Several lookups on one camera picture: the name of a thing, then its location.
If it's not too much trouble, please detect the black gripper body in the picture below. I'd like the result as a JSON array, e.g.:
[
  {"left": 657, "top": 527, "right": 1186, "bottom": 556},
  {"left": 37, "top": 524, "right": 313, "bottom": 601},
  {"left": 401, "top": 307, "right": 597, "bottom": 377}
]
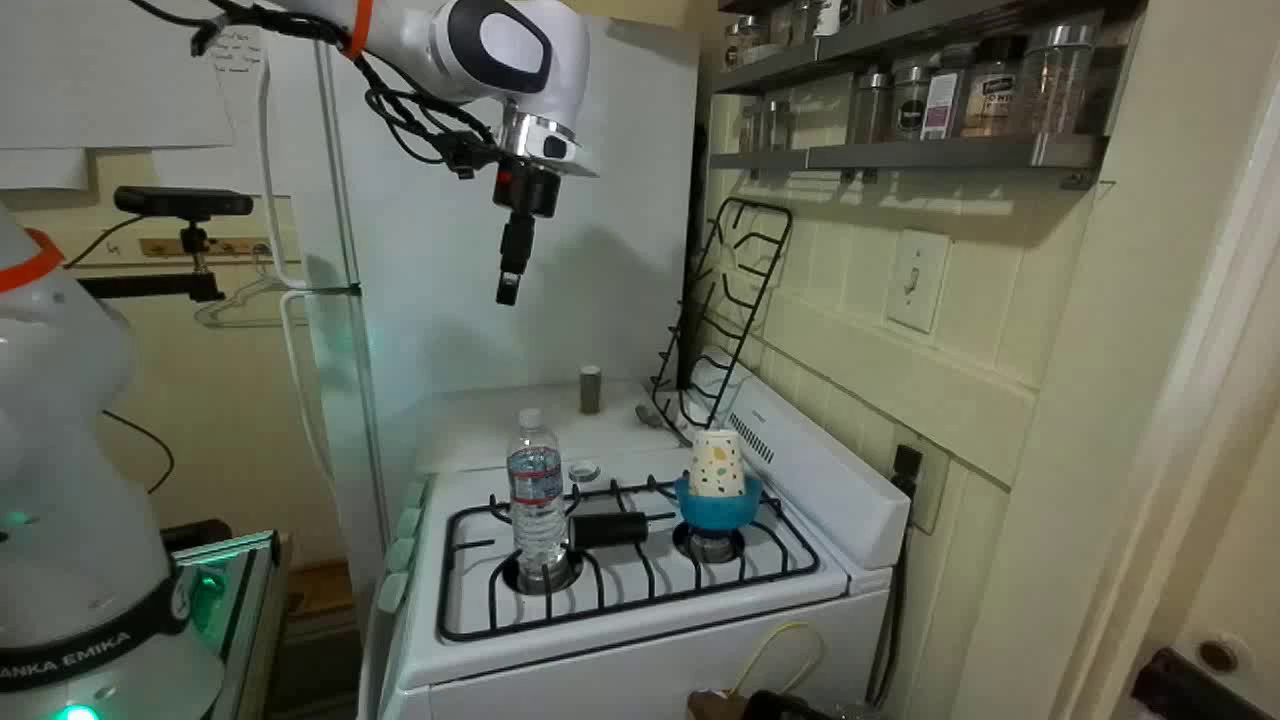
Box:
[{"left": 490, "top": 158, "right": 565, "bottom": 225}]

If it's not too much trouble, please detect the small clear spice jar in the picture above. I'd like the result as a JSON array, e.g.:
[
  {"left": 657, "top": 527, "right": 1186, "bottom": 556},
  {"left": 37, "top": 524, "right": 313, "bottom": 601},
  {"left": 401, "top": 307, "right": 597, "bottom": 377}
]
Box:
[
  {"left": 757, "top": 92, "right": 798, "bottom": 158},
  {"left": 846, "top": 64, "right": 896, "bottom": 150}
]

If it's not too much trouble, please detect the black flat stove grate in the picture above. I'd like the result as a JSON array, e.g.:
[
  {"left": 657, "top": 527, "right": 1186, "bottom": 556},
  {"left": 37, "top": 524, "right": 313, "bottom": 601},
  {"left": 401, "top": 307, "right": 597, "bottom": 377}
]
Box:
[{"left": 436, "top": 478, "right": 822, "bottom": 646}]

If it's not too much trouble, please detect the white gas stove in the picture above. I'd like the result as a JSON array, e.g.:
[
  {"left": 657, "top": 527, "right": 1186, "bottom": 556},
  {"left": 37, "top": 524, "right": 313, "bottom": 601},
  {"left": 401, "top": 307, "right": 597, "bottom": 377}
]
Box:
[{"left": 354, "top": 366, "right": 917, "bottom": 720}]

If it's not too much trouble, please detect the dark spice jar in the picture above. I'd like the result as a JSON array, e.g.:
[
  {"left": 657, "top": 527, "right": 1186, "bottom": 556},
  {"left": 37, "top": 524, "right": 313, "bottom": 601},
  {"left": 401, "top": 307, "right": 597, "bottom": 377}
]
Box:
[{"left": 887, "top": 55, "right": 933, "bottom": 144}]

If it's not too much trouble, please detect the white labelled spice jar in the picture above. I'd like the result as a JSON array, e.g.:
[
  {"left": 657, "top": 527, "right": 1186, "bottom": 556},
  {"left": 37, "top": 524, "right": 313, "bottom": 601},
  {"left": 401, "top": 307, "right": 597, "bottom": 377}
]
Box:
[{"left": 917, "top": 53, "right": 973, "bottom": 144}]

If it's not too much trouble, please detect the brown spice jar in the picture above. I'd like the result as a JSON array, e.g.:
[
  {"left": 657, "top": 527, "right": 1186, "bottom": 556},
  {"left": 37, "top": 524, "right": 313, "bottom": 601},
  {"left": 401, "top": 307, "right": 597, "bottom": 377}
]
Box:
[{"left": 959, "top": 32, "right": 1032, "bottom": 144}]

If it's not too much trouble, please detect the white refrigerator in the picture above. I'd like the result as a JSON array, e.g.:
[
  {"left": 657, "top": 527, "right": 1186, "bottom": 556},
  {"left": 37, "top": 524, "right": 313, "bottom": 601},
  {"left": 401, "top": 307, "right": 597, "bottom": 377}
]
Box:
[{"left": 257, "top": 13, "right": 705, "bottom": 632}]

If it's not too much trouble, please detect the clear plastic water bottle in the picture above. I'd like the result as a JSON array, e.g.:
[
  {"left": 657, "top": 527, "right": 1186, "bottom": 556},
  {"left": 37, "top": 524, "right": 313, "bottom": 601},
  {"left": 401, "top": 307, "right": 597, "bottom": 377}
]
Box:
[{"left": 503, "top": 406, "right": 572, "bottom": 596}]

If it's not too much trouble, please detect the small black box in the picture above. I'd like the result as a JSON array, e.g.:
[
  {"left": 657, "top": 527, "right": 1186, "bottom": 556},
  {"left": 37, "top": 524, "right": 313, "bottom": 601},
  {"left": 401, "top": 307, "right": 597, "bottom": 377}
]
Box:
[{"left": 572, "top": 508, "right": 657, "bottom": 553}]

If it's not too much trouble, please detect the spotted white paper cup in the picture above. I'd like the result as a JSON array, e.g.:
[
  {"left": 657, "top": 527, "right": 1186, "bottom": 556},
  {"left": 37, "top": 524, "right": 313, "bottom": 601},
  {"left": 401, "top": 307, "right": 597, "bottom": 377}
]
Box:
[{"left": 685, "top": 423, "right": 746, "bottom": 504}]

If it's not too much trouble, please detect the blue bowl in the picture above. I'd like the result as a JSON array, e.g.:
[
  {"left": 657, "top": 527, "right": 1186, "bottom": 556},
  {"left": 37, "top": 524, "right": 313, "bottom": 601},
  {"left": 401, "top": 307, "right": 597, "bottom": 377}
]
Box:
[{"left": 673, "top": 473, "right": 767, "bottom": 540}]

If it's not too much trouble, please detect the brown object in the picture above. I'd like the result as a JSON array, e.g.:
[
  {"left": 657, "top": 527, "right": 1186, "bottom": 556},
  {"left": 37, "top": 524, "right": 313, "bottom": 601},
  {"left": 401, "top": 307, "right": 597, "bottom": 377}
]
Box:
[{"left": 685, "top": 685, "right": 839, "bottom": 720}]

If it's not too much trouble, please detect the tall clear glass jar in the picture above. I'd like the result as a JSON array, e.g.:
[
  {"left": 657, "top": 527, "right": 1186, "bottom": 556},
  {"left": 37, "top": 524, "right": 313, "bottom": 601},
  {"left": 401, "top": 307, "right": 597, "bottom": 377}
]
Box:
[{"left": 1026, "top": 16, "right": 1103, "bottom": 144}]

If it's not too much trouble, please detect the round door lock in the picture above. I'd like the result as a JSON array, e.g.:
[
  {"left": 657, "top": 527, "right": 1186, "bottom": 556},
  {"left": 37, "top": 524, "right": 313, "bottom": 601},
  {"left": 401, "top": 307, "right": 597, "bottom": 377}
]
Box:
[{"left": 1192, "top": 636, "right": 1245, "bottom": 682}]

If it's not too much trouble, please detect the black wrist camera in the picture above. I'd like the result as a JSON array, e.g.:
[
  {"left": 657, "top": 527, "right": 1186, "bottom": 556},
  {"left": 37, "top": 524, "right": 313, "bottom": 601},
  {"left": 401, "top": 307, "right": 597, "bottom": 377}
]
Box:
[{"left": 441, "top": 130, "right": 503, "bottom": 182}]

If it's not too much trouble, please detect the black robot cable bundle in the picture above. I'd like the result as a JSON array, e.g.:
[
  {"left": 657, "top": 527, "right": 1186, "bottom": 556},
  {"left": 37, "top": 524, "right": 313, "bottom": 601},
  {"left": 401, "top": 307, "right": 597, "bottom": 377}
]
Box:
[{"left": 127, "top": 0, "right": 508, "bottom": 182}]

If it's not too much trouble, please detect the black upright wire grate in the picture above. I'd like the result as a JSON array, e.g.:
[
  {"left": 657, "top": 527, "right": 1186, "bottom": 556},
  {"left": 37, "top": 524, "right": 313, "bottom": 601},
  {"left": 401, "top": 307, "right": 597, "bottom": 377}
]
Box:
[{"left": 647, "top": 193, "right": 798, "bottom": 438}]

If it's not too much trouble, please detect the beige wall outlet strip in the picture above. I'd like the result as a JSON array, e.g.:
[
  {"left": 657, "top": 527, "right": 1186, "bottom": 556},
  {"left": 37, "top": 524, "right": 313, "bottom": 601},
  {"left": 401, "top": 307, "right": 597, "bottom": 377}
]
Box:
[{"left": 137, "top": 232, "right": 279, "bottom": 265}]

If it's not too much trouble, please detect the black stereo camera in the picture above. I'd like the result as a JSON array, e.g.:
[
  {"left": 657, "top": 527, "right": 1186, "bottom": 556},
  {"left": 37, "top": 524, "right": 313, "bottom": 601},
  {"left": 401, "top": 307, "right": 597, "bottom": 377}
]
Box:
[{"left": 106, "top": 185, "right": 261, "bottom": 225}]

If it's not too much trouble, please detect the black camera stand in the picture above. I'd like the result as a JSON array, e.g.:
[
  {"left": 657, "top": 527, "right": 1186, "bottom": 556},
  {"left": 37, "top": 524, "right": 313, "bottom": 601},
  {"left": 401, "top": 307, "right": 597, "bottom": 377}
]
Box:
[{"left": 75, "top": 218, "right": 231, "bottom": 307}]

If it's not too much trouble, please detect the grey wall spice shelf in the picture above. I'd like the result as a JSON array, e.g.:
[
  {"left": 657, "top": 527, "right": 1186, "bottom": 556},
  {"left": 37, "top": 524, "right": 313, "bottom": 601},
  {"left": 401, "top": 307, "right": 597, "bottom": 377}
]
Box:
[{"left": 705, "top": 0, "right": 1150, "bottom": 193}]

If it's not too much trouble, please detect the thin black wall cable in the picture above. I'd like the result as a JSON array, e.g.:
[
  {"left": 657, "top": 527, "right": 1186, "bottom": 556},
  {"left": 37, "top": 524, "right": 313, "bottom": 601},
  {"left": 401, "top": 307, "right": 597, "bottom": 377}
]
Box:
[{"left": 100, "top": 410, "right": 179, "bottom": 499}]

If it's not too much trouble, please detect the white light switch plate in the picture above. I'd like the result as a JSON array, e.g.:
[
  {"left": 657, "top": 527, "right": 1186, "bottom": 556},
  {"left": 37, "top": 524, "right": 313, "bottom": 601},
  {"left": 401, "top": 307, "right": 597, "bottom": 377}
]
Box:
[{"left": 882, "top": 230, "right": 955, "bottom": 339}]

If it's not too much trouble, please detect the black wall plug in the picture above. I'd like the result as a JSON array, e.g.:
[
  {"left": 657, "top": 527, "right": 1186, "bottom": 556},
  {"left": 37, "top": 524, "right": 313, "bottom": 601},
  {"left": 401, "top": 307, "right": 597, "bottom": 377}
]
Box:
[{"left": 887, "top": 442, "right": 928, "bottom": 499}]

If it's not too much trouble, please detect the beige cable loop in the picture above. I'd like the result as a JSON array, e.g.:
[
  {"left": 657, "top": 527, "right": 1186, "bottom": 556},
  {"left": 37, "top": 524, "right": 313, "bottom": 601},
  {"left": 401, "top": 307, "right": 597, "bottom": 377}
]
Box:
[{"left": 737, "top": 618, "right": 830, "bottom": 700}]

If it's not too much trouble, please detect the black power cable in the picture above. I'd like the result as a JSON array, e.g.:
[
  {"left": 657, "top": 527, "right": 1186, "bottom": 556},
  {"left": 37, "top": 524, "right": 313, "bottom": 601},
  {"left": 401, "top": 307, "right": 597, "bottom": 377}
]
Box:
[{"left": 860, "top": 492, "right": 911, "bottom": 713}]

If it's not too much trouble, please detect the black door handle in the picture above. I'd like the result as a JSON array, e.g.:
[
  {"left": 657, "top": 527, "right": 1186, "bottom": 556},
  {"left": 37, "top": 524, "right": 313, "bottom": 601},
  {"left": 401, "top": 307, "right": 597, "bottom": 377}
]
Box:
[{"left": 1128, "top": 646, "right": 1272, "bottom": 720}]

